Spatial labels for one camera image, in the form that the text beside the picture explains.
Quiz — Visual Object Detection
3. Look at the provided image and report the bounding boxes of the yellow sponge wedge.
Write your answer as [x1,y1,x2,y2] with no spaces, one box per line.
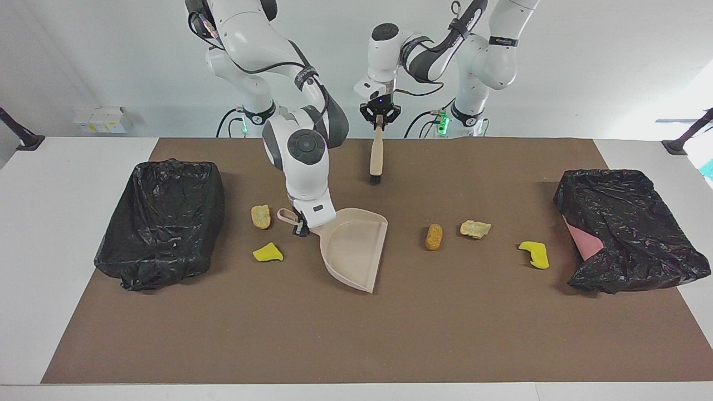
[252,242,284,262]

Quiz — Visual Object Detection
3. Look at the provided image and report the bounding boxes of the beige brush black bristles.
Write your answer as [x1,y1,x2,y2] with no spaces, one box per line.
[369,114,385,185]

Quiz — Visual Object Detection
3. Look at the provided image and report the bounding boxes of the beige plastic dustpan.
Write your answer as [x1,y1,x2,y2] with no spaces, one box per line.
[277,207,389,294]

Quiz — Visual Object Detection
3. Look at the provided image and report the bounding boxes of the pale cracker piece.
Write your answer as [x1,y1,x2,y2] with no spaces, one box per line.
[460,220,492,239]

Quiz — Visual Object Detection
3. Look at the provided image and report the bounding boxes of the curved yellow sponge piece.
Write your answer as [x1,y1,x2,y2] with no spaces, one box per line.
[518,241,550,270]

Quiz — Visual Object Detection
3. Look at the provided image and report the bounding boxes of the black trash bag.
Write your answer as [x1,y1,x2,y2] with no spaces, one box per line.
[553,169,712,295]
[94,159,226,292]

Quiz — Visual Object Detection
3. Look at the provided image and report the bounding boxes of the pink bin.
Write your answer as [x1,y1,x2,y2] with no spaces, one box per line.
[561,214,605,261]

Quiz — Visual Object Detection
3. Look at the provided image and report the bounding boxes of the brown table mat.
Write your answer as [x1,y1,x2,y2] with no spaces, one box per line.
[41,138,713,385]

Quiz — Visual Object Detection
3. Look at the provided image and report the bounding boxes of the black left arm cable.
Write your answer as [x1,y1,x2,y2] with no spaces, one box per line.
[394,0,463,98]

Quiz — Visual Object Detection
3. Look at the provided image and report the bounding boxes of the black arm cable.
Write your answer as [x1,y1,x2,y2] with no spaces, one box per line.
[188,11,329,120]
[394,0,463,98]

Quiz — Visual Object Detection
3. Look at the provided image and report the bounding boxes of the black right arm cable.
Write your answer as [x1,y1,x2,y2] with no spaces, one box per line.
[188,11,329,120]

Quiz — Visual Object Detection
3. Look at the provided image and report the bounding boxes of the white wall box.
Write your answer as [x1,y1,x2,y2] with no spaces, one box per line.
[72,106,129,134]

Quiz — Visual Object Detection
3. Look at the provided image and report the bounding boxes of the black camera stand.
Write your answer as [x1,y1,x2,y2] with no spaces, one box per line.
[0,107,46,151]
[662,107,713,156]

